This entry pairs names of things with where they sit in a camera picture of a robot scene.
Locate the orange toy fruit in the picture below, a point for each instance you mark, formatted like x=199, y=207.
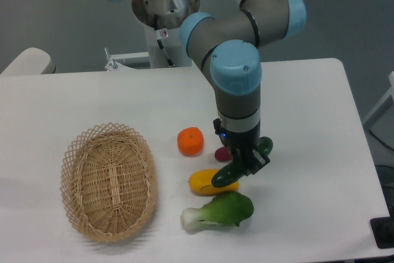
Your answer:
x=190, y=141

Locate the white chair back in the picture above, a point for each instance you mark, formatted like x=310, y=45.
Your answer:
x=31, y=61

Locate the green toy cucumber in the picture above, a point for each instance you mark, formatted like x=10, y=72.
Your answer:
x=231, y=173

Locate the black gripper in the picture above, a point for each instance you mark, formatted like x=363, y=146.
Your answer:
x=238, y=141

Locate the black device at table edge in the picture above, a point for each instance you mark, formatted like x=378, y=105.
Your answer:
x=382, y=228

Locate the woven wicker basket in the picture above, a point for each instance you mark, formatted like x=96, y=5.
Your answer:
x=109, y=185

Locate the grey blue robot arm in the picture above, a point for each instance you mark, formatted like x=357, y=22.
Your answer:
x=226, y=52

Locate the white furniture at right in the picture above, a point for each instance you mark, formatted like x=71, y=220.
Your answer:
x=382, y=106

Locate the green toy bok choy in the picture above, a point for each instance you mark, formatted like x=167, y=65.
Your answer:
x=227, y=209

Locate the dark red toy fruit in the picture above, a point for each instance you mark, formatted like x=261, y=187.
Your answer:
x=223, y=155

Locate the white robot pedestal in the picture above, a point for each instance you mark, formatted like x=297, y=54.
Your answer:
x=161, y=21

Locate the yellow toy mango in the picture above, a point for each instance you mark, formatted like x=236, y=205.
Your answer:
x=200, y=183

